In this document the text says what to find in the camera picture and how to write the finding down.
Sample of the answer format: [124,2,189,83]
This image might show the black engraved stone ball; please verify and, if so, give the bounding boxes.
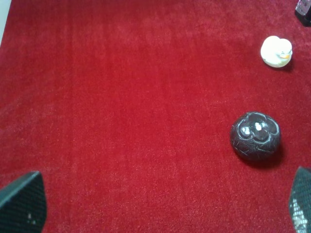
[229,111,281,162]

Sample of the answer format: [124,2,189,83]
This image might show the white rubber duck toy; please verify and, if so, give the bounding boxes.
[260,35,293,68]

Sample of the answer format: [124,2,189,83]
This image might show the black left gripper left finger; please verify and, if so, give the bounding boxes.
[0,171,47,233]

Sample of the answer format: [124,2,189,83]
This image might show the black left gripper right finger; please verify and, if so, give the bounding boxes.
[289,166,311,233]

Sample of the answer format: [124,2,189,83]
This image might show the black rectangular box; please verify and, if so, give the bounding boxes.
[294,0,311,27]

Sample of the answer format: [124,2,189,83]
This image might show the red velvet table cloth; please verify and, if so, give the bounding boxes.
[0,0,311,233]

